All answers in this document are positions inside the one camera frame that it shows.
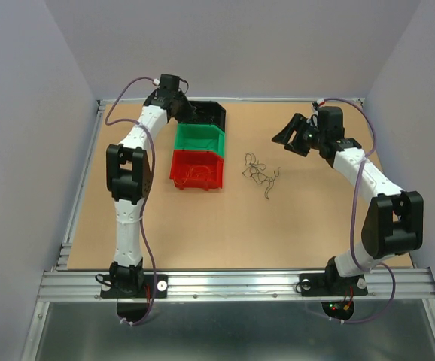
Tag red plastic bin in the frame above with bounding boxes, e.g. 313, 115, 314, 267
169, 150, 224, 191

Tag orange cable in red bin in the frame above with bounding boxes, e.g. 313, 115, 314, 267
175, 163, 218, 187

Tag aluminium frame rail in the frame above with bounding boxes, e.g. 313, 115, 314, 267
37, 268, 435, 303

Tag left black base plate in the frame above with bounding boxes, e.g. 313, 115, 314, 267
95, 273, 169, 299

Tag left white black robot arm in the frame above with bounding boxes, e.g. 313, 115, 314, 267
105, 74, 194, 296

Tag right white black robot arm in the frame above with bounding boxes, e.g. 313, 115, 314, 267
272, 102, 424, 293

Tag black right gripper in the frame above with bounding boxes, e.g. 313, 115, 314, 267
270, 112, 326, 156

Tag black plastic bin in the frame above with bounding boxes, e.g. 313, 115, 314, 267
180, 101, 226, 132

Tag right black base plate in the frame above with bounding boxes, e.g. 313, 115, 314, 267
295, 272, 368, 297

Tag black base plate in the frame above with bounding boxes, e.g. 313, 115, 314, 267
95, 273, 169, 299
295, 272, 368, 297

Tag black grey cable bundle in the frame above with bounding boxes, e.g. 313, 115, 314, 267
241, 152, 281, 200

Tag green plastic bin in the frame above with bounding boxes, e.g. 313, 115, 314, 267
174, 123, 225, 158

